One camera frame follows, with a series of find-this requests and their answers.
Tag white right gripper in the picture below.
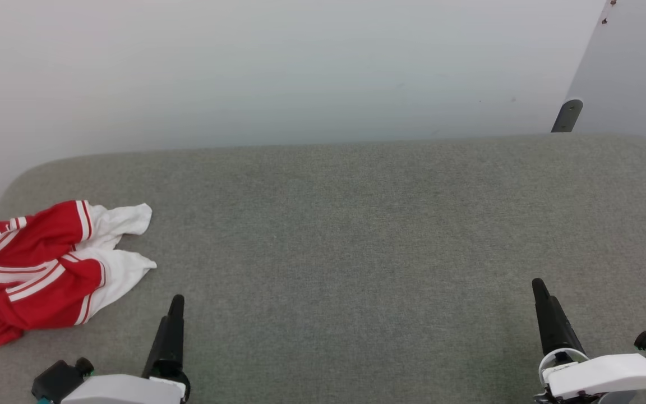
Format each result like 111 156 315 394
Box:
532 278 646 404

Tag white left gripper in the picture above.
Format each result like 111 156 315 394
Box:
59 294 191 404

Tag red Bulls 23 jersey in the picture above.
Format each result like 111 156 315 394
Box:
0 200 158 346

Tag grey fabric sofa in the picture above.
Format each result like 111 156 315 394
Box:
0 134 646 404

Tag grey door stopper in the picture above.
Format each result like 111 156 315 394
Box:
551 99 584 134

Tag white door panel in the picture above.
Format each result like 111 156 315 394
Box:
566 0 646 150

